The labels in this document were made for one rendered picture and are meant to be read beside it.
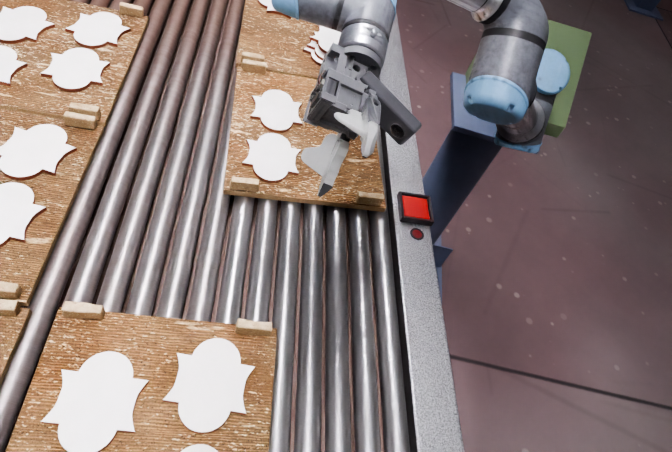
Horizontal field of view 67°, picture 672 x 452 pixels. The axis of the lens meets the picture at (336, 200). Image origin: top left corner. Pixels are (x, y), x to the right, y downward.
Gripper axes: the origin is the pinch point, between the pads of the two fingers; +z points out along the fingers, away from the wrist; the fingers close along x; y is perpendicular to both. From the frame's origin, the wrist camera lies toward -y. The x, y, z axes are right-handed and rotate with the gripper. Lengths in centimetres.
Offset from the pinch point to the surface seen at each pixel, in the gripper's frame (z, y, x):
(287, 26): -71, 8, -56
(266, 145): -23.7, 5.7, -41.0
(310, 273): 3.5, -8.7, -32.7
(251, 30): -64, 17, -56
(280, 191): -12.9, 0.4, -37.7
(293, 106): -38, 2, -44
